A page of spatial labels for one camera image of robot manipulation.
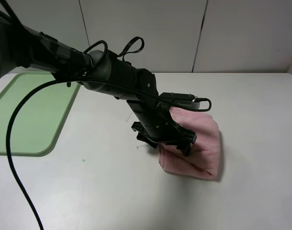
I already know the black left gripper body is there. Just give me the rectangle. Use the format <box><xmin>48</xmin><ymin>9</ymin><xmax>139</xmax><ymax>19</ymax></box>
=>
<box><xmin>126</xmin><ymin>95</ymin><xmax>185</xmax><ymax>144</ymax></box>

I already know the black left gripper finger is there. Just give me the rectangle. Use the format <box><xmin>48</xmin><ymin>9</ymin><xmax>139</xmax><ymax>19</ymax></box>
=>
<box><xmin>161</xmin><ymin>127</ymin><xmax>197</xmax><ymax>156</ymax></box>
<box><xmin>131</xmin><ymin>122</ymin><xmax>158</xmax><ymax>149</ymax></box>

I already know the pink terry towel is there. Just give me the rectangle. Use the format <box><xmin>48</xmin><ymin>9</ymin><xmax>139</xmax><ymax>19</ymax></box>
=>
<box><xmin>158</xmin><ymin>107</ymin><xmax>221</xmax><ymax>180</ymax></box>

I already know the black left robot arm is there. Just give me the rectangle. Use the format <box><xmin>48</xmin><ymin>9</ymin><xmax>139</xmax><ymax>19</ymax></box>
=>
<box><xmin>0</xmin><ymin>1</ymin><xmax>196</xmax><ymax>155</ymax></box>

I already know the green plastic tray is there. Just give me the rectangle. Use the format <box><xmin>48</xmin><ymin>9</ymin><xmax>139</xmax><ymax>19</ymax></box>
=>
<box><xmin>0</xmin><ymin>72</ymin><xmax>80</xmax><ymax>157</ymax></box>

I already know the black left camera cable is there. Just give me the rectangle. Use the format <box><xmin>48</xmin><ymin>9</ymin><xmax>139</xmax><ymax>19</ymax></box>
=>
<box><xmin>6</xmin><ymin>35</ymin><xmax>212</xmax><ymax>230</ymax></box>

